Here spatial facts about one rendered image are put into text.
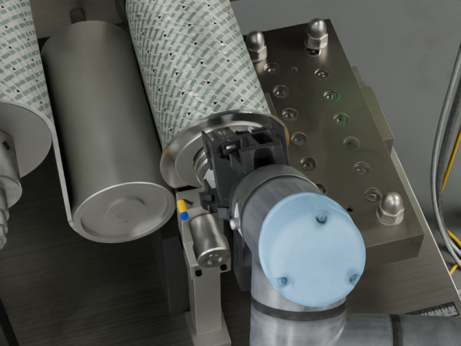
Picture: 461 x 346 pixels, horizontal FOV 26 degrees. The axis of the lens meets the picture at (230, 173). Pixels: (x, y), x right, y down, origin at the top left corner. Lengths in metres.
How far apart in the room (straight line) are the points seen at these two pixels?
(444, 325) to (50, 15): 0.75
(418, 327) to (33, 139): 0.45
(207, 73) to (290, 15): 1.90
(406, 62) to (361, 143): 1.51
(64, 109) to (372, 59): 1.79
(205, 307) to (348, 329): 0.54
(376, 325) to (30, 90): 0.43
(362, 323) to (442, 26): 2.27
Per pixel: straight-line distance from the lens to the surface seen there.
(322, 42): 1.50
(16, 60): 1.03
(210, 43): 1.13
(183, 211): 1.08
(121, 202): 1.14
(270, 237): 0.73
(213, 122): 1.05
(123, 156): 1.13
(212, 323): 1.35
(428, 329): 0.80
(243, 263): 0.94
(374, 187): 1.36
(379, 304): 1.42
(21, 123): 1.01
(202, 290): 1.26
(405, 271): 1.45
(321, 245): 0.72
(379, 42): 2.94
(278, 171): 0.83
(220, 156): 0.92
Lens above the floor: 2.14
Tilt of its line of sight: 55 degrees down
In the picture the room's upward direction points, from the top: straight up
